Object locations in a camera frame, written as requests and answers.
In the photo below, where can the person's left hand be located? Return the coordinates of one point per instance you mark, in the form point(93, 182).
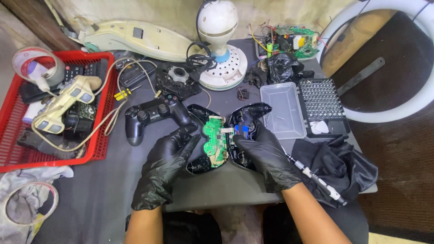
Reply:
point(159, 169)

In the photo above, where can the person's right hand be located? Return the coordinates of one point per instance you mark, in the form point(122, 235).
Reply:
point(268, 162)

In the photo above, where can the black controller back shell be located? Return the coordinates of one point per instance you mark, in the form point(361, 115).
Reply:
point(252, 110)

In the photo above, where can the black controller shell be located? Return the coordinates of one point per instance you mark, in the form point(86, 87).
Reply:
point(198, 113)
point(252, 110)

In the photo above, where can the blue controller battery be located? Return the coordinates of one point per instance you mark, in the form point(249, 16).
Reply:
point(243, 130)

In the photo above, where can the black white precision screwdriver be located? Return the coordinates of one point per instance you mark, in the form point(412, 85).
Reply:
point(317, 179)

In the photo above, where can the clear plastic lid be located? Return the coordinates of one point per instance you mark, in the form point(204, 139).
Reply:
point(281, 108)

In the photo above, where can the green controller circuit board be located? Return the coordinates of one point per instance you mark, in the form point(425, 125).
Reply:
point(213, 139)

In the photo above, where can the white triangular pick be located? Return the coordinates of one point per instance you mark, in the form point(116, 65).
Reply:
point(320, 127)

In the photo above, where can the black controller front shell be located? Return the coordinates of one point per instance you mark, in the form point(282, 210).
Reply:
point(198, 113)

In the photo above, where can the yellow black screwdriver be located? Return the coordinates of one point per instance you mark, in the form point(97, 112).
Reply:
point(122, 97)
point(122, 92)

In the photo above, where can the black cloth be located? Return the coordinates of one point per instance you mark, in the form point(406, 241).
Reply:
point(349, 169)

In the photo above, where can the black screwdriver bit case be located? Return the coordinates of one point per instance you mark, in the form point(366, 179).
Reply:
point(320, 100)

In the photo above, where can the black part with circuit board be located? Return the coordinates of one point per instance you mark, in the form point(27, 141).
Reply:
point(79, 117)

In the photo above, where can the black plastic bag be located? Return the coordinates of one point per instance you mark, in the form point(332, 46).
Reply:
point(281, 67)

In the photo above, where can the black handheld device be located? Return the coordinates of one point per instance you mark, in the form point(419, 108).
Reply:
point(135, 74)

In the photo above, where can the black remote control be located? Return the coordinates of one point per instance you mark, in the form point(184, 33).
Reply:
point(83, 70)

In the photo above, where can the grey metal bar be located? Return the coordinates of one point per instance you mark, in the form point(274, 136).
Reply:
point(362, 75)

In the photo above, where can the cream appliance housing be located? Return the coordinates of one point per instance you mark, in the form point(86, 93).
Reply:
point(135, 40)

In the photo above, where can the grey crumpled cloth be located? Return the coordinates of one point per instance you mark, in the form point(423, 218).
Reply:
point(20, 179)

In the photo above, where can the white plastic device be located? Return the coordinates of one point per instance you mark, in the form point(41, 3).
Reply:
point(31, 113)

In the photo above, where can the black flat phone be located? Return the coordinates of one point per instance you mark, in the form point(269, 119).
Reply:
point(30, 93)

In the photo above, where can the white round-head lamp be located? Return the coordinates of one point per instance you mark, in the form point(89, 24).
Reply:
point(217, 20)

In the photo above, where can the red plastic basket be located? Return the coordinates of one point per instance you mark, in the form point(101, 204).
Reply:
point(10, 135)

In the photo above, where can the thin clear tape roll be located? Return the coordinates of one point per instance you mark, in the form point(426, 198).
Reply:
point(6, 210)

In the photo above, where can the dark brown round seat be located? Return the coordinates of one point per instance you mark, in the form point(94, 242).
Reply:
point(407, 61)

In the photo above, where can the clear tape roll grey core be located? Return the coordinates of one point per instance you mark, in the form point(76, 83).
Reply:
point(21, 62)

